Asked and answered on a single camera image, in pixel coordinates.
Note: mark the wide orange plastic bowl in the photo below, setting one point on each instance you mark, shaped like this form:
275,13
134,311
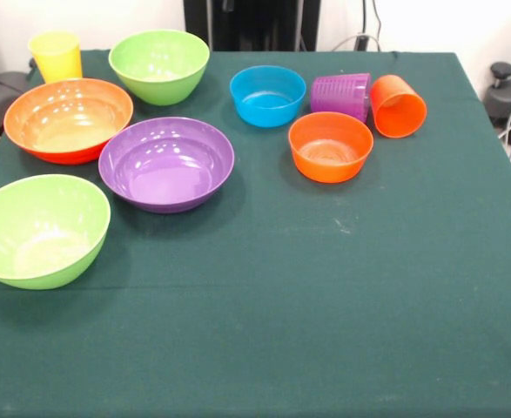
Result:
63,126

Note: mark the blue plastic bowl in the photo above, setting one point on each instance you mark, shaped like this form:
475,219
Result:
266,109

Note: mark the lime green plastic bowl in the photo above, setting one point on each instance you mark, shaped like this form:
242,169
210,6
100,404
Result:
159,85
42,235

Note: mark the yellow plastic cup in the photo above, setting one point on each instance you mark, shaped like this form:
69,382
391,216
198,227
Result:
59,61

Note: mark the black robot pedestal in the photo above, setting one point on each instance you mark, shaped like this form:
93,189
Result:
272,26

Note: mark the small orange plastic bowl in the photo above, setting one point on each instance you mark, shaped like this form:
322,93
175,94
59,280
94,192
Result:
331,152

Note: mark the orange plastic cup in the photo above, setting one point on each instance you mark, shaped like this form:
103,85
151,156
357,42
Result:
396,109

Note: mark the purple plastic cup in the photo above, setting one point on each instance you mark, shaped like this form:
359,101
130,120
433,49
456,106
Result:
340,96

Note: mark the black office chair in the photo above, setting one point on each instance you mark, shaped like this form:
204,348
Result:
2,93

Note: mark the black stand with knob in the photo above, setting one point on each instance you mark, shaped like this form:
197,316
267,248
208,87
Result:
505,93

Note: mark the purple plastic bowl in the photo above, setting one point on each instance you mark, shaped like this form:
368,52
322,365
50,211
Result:
164,174

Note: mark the black clamp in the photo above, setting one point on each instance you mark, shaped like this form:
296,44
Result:
361,43

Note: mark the dark green tablecloth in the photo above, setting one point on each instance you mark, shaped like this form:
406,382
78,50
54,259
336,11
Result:
281,305

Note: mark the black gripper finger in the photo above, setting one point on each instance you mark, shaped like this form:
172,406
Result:
227,4

